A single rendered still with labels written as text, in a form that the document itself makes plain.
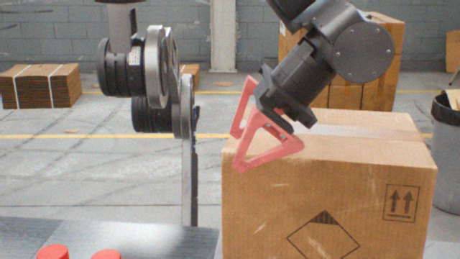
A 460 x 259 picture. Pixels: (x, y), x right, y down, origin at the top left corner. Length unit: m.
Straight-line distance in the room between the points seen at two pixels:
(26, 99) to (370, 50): 4.56
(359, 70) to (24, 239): 0.83
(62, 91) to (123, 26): 3.70
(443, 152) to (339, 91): 1.30
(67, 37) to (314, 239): 5.75
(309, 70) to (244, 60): 5.55
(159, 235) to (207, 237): 0.10
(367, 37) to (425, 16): 6.01
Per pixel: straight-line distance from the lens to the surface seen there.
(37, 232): 1.11
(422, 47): 6.52
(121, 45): 1.11
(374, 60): 0.45
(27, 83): 4.84
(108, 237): 1.05
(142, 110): 1.60
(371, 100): 4.01
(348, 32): 0.44
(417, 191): 0.70
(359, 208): 0.71
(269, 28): 6.01
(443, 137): 2.84
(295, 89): 0.51
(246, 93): 0.59
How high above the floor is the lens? 1.39
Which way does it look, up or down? 20 degrees down
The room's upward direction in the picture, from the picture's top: straight up
